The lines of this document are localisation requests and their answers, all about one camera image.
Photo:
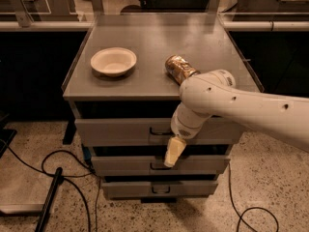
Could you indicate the grey middle drawer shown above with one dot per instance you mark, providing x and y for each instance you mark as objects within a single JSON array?
[{"x": 150, "y": 165}]

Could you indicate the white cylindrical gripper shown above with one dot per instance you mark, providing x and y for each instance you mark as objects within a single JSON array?
[{"x": 182, "y": 129}]

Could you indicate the grey metal drawer cabinet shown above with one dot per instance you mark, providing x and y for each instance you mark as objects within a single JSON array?
[{"x": 147, "y": 91}]

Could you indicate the black metal stand leg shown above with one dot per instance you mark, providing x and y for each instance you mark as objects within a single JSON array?
[{"x": 44, "y": 216}]

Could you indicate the crushed gold drink can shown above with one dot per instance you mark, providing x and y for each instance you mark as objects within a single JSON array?
[{"x": 179, "y": 68}]

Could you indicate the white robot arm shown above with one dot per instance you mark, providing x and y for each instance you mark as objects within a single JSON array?
[{"x": 203, "y": 95}]

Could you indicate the white paper bowl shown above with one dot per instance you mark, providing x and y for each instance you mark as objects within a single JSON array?
[{"x": 113, "y": 61}]

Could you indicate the grey top drawer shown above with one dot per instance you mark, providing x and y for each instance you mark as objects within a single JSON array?
[{"x": 152, "y": 131}]

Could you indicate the grey metal bracket post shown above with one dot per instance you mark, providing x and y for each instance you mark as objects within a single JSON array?
[{"x": 21, "y": 13}]

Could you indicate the white horizontal rail pipe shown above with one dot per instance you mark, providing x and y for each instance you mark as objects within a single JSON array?
[{"x": 241, "y": 26}]

